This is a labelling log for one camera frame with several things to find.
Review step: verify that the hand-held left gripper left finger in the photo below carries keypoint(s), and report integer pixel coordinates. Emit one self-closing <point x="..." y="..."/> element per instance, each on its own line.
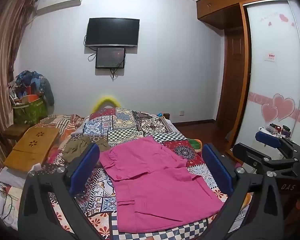
<point x="86" y="166"/>

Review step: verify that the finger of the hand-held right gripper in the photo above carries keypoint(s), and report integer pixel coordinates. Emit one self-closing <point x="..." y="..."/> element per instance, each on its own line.
<point x="252" y="156"/>
<point x="267" y="137"/>

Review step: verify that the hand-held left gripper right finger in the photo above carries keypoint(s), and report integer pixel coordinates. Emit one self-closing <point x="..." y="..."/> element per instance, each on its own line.
<point x="218" y="170"/>

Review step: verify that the pink pants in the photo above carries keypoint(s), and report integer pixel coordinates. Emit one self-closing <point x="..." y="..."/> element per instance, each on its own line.
<point x="152" y="180"/>

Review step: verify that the small dark jar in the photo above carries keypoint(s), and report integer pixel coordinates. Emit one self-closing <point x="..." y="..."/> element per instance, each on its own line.
<point x="286" y="130"/>

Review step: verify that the olive green cloth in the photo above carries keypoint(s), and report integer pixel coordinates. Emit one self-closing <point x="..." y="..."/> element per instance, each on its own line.
<point x="77" y="147"/>

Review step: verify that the green fleece cloth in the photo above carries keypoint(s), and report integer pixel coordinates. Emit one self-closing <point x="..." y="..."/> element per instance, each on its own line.
<point x="195" y="143"/>

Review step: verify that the yellow orange fleece blanket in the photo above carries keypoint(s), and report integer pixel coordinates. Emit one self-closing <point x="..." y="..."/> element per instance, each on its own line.
<point x="246" y="202"/>

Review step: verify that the striped bedding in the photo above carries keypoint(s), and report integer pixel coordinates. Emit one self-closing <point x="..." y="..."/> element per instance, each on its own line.
<point x="65" y="123"/>

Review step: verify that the white heart print wardrobe door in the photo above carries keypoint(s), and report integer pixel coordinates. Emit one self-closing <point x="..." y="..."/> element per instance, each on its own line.
<point x="272" y="80"/>

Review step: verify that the wooden lap table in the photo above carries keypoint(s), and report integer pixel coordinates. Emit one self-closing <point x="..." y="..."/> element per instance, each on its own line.
<point x="32" y="142"/>

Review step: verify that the orange flower print sheet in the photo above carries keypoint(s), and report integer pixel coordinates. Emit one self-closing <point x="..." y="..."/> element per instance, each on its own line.
<point x="100" y="223"/>

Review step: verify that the brown wooden door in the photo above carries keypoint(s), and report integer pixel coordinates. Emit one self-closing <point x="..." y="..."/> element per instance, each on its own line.
<point x="231" y="80"/>

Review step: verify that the yellow curved object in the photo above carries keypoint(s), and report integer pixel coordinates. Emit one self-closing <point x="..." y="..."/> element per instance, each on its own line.
<point x="106" y="100"/>

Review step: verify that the wooden bed footboard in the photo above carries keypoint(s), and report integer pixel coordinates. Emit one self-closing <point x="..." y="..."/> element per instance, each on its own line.
<point x="166" y="116"/>

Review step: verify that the white folded cloth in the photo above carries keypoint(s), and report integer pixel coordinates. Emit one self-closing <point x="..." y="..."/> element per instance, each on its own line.
<point x="11" y="177"/>

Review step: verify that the patchwork printed blanket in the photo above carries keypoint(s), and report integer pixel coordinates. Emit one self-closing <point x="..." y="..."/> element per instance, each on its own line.
<point x="150" y="122"/>

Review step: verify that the green patterned bag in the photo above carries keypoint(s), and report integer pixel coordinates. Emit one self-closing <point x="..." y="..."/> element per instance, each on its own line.
<point x="30" y="110"/>

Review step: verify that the wooden stool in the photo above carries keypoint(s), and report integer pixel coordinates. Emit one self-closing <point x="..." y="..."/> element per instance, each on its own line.
<point x="15" y="130"/>

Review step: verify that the white label sticker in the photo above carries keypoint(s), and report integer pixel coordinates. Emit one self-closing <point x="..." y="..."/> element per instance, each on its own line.
<point x="270" y="57"/>

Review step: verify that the white printed cloth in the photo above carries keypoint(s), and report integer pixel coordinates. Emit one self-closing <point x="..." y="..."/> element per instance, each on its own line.
<point x="2" y="205"/>

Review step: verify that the pile of clothes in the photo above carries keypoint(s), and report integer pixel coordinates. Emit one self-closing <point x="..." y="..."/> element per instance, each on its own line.
<point x="37" y="82"/>

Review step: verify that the striped brown curtain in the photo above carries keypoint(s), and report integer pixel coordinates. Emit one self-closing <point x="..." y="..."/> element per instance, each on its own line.
<point x="5" y="55"/>

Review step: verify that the wooden overhead cabinet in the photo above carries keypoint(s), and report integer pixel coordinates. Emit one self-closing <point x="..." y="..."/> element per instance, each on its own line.
<point x="220" y="2"/>

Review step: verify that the white wall socket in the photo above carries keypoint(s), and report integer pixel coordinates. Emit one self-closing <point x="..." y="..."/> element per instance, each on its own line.
<point x="181" y="112"/>

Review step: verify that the small black wall screen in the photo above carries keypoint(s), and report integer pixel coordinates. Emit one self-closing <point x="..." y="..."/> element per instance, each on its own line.
<point x="110" y="57"/>

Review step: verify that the black wall television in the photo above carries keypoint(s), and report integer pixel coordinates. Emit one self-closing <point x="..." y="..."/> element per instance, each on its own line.
<point x="112" y="32"/>

